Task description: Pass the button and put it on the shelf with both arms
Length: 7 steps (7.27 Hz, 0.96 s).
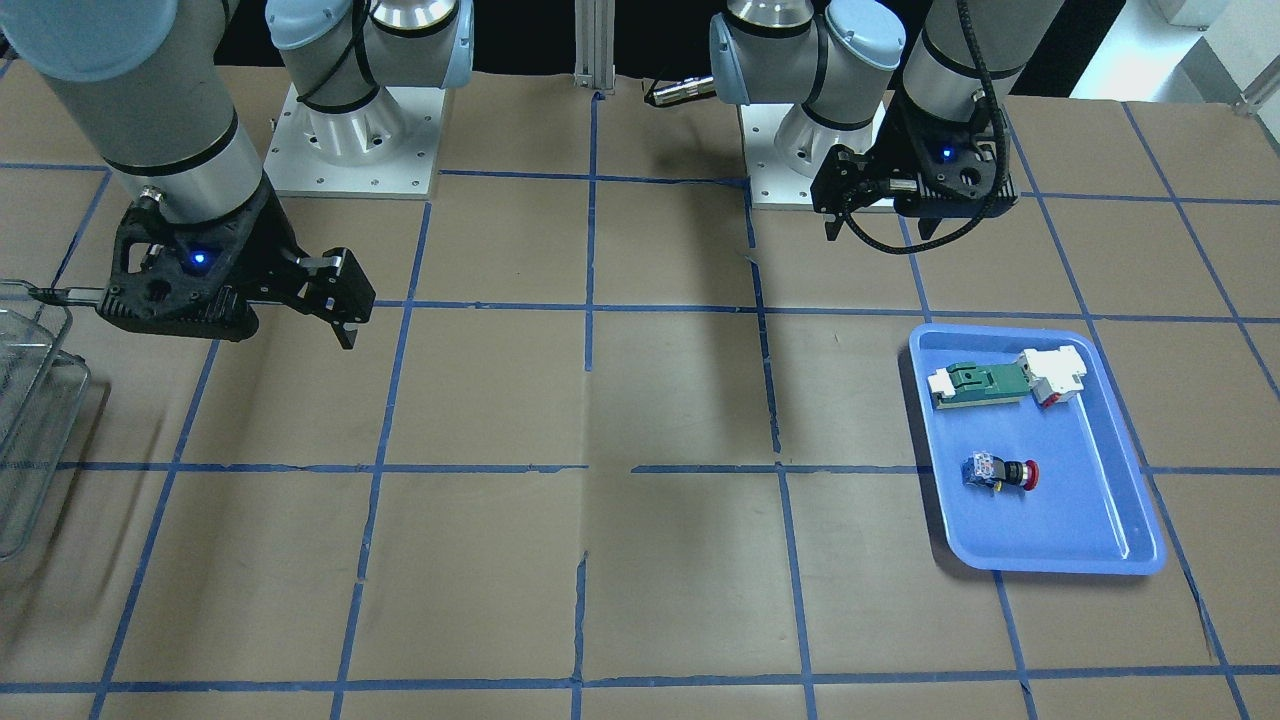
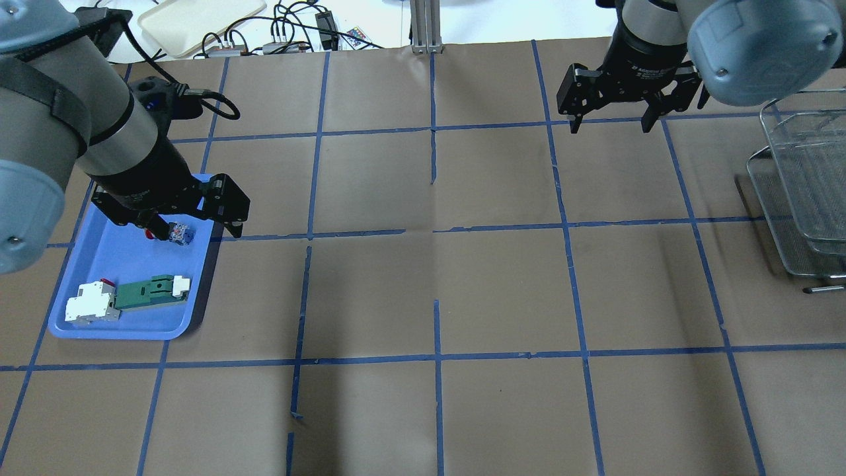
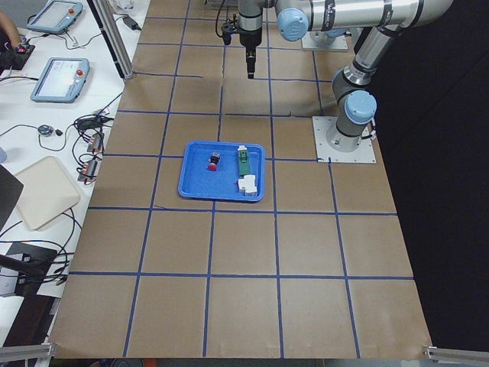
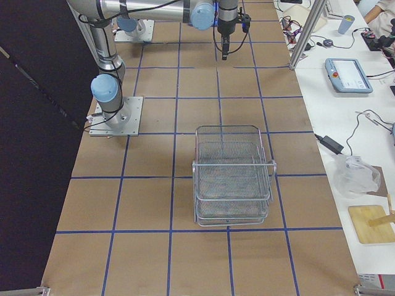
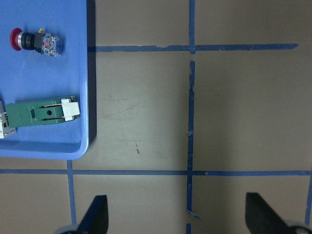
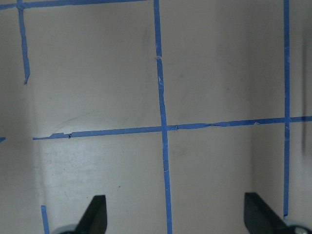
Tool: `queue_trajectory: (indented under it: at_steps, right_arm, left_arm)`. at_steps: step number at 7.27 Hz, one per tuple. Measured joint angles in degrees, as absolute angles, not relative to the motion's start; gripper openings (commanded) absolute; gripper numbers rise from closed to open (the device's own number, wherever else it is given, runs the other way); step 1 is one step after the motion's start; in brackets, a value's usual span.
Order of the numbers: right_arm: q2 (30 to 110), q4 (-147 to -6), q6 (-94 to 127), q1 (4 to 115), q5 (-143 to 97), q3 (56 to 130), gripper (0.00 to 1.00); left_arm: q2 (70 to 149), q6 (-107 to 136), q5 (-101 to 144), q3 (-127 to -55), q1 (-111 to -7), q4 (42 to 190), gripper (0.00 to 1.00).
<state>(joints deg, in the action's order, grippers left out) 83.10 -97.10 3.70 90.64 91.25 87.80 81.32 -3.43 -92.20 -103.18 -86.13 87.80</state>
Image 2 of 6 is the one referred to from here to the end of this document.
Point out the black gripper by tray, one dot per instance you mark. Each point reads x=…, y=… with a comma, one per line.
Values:
x=147, y=173

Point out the red emergency stop button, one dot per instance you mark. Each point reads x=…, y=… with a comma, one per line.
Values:
x=180, y=234

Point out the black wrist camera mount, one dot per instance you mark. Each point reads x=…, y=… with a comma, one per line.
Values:
x=166, y=101

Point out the white plastic tray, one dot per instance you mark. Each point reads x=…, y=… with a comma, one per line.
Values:
x=178, y=27

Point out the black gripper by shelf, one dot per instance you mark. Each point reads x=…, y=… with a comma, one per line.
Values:
x=644, y=58

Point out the aluminium profile post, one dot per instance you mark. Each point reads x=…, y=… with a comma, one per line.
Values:
x=425, y=27

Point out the blue plastic tray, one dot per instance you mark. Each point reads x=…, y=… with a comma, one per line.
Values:
x=124, y=255

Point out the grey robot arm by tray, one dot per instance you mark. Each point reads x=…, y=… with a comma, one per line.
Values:
x=63, y=106

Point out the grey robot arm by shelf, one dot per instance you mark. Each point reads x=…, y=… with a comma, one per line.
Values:
x=746, y=52

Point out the green white terminal block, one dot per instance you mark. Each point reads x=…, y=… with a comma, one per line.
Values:
x=158, y=290

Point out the white circuit breaker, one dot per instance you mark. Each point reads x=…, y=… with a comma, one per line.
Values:
x=94, y=302

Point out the wire mesh shelf rack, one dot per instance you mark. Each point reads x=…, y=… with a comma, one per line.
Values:
x=799, y=181

